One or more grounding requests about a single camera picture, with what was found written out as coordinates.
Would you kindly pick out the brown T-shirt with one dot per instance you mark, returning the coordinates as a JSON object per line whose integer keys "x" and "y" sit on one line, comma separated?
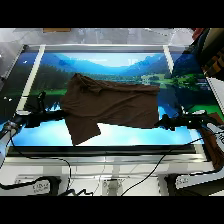
{"x": 113, "y": 103}

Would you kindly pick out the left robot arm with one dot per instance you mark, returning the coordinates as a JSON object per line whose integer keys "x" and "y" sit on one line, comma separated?
{"x": 31, "y": 119}

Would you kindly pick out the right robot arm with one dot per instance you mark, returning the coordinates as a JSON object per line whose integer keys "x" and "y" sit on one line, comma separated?
{"x": 196, "y": 119}

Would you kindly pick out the heap of clothes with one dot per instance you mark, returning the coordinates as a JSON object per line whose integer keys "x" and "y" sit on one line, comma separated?
{"x": 213, "y": 63}

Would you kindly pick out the brown garment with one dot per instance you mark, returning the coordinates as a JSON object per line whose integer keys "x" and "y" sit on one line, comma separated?
{"x": 213, "y": 150}

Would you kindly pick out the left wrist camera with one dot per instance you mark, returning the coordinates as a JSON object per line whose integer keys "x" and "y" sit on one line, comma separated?
{"x": 41, "y": 100}

